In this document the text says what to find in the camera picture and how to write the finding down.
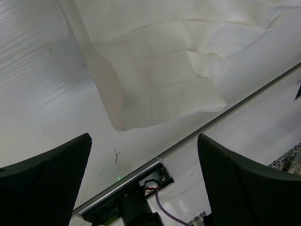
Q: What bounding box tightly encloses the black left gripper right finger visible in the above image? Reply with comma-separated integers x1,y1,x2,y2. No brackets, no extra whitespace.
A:
198,134,301,226

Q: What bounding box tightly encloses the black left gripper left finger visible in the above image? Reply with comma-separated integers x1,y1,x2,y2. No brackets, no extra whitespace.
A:
0,133,92,226

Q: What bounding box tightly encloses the white pleated skirt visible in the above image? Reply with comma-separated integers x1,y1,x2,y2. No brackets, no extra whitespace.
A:
60,0,301,131

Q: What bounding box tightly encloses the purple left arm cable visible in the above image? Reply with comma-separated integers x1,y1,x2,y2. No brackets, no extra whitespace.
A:
155,189,189,226

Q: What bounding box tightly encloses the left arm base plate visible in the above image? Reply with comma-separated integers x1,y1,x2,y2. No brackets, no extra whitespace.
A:
72,160,174,226

